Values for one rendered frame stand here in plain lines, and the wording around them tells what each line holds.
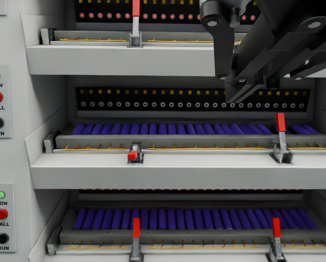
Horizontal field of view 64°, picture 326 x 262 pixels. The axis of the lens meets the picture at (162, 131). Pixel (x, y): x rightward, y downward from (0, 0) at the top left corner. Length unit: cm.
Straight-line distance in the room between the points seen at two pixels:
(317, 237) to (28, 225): 56
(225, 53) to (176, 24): 47
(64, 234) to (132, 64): 36
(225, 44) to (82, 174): 37
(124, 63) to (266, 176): 32
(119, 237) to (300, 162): 38
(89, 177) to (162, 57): 24
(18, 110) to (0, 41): 12
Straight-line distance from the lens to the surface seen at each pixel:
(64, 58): 48
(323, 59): 22
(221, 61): 19
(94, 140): 52
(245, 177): 49
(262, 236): 61
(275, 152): 53
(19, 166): 51
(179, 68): 46
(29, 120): 50
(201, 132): 56
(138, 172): 46
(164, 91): 61
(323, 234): 67
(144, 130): 56
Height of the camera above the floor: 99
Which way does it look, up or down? 5 degrees down
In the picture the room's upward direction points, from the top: straight up
